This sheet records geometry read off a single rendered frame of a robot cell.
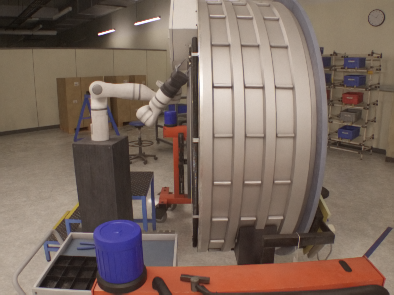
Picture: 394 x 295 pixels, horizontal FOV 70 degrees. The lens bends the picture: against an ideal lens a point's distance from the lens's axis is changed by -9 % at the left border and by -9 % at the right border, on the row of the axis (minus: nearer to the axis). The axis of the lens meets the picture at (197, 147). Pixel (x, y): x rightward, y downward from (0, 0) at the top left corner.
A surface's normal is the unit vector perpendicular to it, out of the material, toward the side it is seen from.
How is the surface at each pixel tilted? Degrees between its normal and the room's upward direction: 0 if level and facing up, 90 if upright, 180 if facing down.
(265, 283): 0
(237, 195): 101
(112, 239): 0
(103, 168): 90
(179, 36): 133
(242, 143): 84
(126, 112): 90
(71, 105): 90
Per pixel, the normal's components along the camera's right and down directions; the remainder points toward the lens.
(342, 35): -0.76, 0.15
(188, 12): 0.02, -0.55
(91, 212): -0.15, 0.24
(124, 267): 0.45, 0.22
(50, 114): 0.66, 0.18
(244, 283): 0.00, -0.97
